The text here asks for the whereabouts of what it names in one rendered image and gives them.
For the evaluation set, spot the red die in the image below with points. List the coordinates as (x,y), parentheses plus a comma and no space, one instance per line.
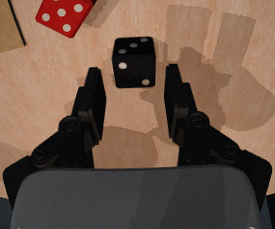
(64,16)

